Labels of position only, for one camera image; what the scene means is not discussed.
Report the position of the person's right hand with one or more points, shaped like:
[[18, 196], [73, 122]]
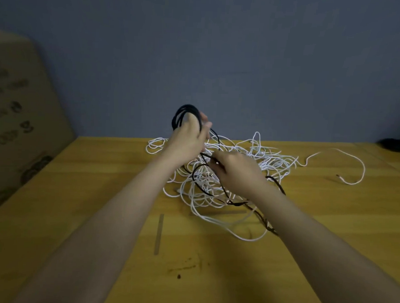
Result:
[[239, 173]]

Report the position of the person's left hand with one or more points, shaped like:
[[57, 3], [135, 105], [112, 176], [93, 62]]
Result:
[[185, 143]]

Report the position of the person's left forearm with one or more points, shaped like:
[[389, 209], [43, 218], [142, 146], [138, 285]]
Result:
[[101, 245]]

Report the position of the person's right forearm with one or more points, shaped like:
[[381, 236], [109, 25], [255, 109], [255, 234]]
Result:
[[335, 257]]

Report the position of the plain brown cardboard box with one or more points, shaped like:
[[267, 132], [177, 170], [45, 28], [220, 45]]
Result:
[[21, 120]]

